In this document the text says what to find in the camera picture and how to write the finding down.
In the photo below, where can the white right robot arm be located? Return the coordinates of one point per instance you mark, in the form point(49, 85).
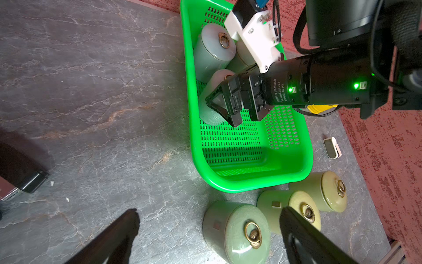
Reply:
point(353, 54)

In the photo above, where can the green plastic basket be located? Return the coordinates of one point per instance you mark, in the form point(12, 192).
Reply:
point(254, 155)

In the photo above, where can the green tea canister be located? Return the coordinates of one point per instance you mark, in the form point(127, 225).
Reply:
point(237, 232)

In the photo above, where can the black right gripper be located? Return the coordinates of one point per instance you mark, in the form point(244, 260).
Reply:
point(286, 83)

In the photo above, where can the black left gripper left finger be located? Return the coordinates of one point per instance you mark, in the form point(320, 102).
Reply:
point(114, 244)

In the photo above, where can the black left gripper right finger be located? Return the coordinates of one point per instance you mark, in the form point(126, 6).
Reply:
point(305, 244)

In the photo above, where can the white stapler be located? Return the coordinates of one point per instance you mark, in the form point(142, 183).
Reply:
point(332, 148)

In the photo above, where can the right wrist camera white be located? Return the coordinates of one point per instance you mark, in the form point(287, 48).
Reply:
point(248, 22)

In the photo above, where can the grey tea canister back left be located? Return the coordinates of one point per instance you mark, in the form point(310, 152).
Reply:
point(214, 50)

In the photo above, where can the yellow-green tea canister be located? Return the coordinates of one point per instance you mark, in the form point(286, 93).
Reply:
point(326, 189)

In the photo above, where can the yellow metal pencil bucket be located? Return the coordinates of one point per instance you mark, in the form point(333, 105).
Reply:
point(321, 109)

